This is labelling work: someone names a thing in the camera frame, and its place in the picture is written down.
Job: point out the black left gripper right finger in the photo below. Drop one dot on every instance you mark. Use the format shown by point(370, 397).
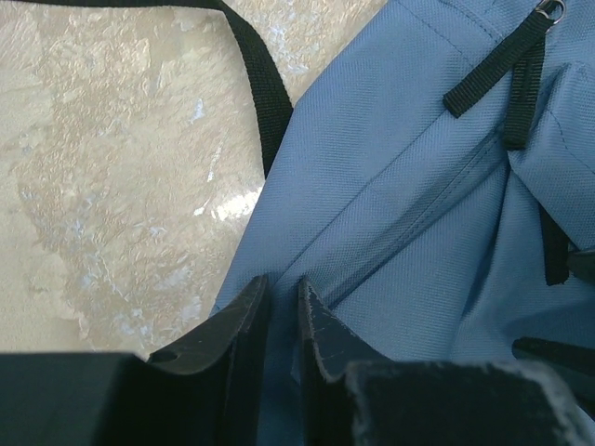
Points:
point(353, 395)

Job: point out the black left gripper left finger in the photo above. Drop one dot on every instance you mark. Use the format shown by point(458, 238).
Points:
point(202, 389)

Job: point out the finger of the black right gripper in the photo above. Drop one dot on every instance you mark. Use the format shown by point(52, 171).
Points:
point(570, 361)
point(582, 263)

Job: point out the blue fabric backpack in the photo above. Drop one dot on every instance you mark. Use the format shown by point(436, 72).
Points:
point(429, 185)

